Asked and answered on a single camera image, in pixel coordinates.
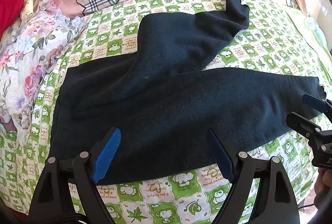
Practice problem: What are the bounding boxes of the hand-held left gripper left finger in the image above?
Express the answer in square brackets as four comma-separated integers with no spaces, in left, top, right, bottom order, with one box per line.
[27,127,122,224]

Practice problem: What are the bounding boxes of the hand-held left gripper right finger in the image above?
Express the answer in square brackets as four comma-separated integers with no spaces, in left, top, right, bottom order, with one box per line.
[206,128,301,224]

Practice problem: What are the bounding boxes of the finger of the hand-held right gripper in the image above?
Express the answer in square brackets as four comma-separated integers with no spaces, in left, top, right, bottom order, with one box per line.
[285,112,323,140]
[302,94,332,113]

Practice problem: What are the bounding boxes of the dark navy pants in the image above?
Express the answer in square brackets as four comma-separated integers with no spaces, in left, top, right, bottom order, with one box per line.
[50,0,326,185]

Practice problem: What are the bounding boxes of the person's right hand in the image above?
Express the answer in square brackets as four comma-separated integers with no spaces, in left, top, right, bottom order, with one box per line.
[315,167,332,197]

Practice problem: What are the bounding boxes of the green checkered printed bedsheet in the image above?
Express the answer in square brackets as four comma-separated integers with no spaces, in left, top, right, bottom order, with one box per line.
[0,0,332,224]

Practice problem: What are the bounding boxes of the pale green cloth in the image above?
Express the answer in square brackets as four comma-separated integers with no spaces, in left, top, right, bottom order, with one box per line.
[285,8,332,79]

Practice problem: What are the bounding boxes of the floral ruffled quilt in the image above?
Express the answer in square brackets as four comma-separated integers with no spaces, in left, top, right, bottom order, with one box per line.
[0,0,86,144]

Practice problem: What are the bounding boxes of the red cloth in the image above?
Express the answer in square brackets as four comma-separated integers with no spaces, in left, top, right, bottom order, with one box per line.
[0,0,38,35]

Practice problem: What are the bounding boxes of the black cable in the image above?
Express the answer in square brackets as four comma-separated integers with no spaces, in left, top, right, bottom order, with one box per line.
[298,194,321,211]

